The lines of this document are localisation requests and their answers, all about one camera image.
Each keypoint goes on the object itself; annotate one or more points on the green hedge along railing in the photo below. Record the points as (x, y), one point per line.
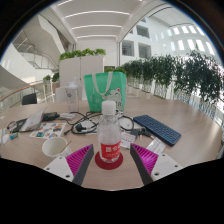
(186, 76)

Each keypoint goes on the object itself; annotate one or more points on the green plants on cabinet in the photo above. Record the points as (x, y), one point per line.
(83, 53)

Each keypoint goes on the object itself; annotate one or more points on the white grid-pattern cup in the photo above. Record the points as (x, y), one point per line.
(53, 146)

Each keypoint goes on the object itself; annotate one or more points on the white chair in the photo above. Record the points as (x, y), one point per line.
(60, 94)

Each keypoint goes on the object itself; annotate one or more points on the small black box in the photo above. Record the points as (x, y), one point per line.
(50, 116)

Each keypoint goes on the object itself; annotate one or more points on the wooden stir stick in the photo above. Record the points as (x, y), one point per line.
(66, 146)

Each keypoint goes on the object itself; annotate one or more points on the green tote bag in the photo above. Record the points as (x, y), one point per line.
(100, 90)

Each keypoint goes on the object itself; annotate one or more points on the white power adapter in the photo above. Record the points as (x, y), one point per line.
(68, 116)

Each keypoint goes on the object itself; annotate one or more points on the white card with pink print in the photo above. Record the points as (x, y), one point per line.
(127, 140)

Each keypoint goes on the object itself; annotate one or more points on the blue and green glue stick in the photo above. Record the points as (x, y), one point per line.
(13, 136)

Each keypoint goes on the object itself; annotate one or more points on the black and red case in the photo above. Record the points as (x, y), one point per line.
(11, 126)

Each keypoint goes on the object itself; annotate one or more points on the clear plastic tumbler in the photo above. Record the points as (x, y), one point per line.
(72, 98)

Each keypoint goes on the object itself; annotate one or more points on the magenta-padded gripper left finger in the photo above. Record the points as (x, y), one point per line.
(76, 163)

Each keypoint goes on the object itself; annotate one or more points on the black notebook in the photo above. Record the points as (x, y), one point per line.
(20, 124)

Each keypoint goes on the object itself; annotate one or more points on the dark blue keyboard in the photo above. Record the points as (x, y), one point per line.
(156, 129)

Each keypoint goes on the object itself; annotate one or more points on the small white packet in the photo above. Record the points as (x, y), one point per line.
(156, 145)

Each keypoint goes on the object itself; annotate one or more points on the small potted green plants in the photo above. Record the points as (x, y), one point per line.
(50, 78)

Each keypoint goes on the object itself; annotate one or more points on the black chair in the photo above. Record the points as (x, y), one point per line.
(29, 99)

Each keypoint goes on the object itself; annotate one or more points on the white cabinet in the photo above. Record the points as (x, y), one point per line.
(76, 68)

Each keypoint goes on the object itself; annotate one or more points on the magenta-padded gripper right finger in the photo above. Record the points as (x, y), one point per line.
(148, 161)

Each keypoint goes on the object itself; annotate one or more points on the clear red-labelled water bottle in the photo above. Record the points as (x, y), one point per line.
(109, 133)

